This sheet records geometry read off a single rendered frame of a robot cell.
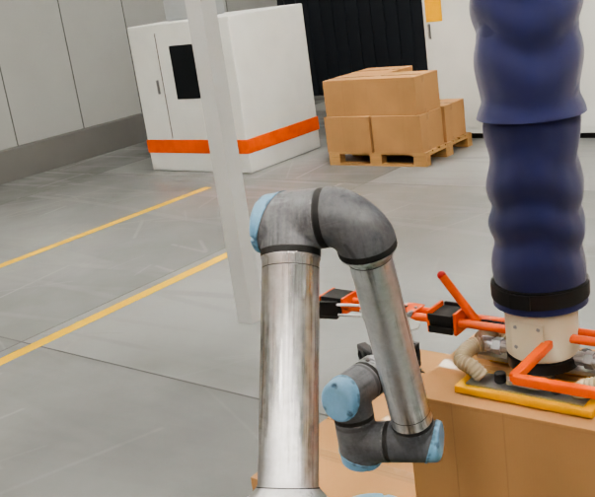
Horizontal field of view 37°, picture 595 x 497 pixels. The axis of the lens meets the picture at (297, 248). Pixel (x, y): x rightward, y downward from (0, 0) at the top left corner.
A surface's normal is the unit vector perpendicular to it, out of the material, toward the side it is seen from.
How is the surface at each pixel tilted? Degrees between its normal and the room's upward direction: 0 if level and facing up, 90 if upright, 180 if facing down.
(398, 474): 0
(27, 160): 90
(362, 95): 90
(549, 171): 76
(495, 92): 99
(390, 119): 90
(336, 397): 84
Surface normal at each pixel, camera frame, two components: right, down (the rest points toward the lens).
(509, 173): -0.80, 0.07
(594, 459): -0.59, 0.31
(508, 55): -0.35, 0.05
